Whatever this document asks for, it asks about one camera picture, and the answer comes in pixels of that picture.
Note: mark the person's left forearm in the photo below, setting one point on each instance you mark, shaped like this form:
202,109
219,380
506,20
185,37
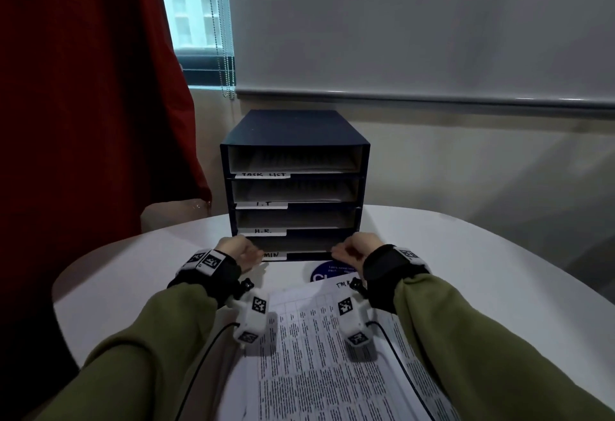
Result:
134,358

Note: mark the black wrist band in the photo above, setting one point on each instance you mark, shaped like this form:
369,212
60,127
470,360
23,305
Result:
216,276
384,276

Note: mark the wide white roller blind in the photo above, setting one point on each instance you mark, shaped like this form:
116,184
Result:
408,27

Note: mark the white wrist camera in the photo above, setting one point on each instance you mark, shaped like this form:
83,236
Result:
353,324
252,322

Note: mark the pile of printed papers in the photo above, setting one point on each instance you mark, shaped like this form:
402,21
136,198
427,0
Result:
317,372

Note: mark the beige chair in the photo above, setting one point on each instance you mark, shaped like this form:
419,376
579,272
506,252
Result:
168,214

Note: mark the red curtain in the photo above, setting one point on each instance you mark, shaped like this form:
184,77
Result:
72,99

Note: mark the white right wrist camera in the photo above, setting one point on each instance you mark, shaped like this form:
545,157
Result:
353,324

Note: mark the dark blue paper tray organizer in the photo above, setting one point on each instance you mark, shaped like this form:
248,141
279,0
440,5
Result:
293,127

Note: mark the window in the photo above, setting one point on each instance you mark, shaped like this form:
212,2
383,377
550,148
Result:
190,3

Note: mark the black right wrist band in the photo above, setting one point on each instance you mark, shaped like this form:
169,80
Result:
384,276

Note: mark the person's right hand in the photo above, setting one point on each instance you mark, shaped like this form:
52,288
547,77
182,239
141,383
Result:
360,250

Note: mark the black left wrist band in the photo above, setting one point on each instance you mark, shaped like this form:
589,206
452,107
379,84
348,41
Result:
216,276

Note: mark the person's right forearm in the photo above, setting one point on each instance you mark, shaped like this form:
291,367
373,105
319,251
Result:
480,353

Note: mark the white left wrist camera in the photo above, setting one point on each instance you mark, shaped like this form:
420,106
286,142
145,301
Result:
252,322

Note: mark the person's left hand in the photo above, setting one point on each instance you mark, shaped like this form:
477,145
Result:
240,252

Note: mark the white printed paper sheet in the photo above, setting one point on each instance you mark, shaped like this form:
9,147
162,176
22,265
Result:
298,160

